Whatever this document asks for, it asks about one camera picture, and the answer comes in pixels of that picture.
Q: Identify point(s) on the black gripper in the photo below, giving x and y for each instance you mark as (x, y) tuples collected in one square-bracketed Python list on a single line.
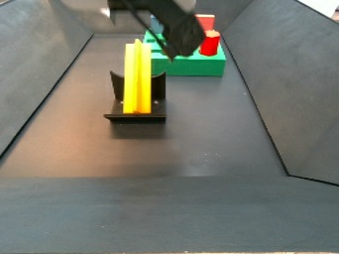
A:
[(182, 29)]

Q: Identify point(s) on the yellow star prism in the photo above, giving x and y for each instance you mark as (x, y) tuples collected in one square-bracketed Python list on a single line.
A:
[(136, 91)]

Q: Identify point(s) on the black curved fixture stand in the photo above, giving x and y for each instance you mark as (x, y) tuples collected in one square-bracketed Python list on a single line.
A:
[(158, 114)]

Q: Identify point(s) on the blue rectangular block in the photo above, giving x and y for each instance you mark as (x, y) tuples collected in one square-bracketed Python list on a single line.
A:
[(156, 27)]

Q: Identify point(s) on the red rectangular block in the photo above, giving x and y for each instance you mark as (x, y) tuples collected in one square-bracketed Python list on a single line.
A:
[(207, 21)]

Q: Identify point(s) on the red hexagonal prism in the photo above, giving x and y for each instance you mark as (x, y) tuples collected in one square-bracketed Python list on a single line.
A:
[(208, 48)]

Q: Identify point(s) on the green shape sorter block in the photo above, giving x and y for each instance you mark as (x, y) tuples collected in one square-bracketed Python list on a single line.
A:
[(195, 65)]

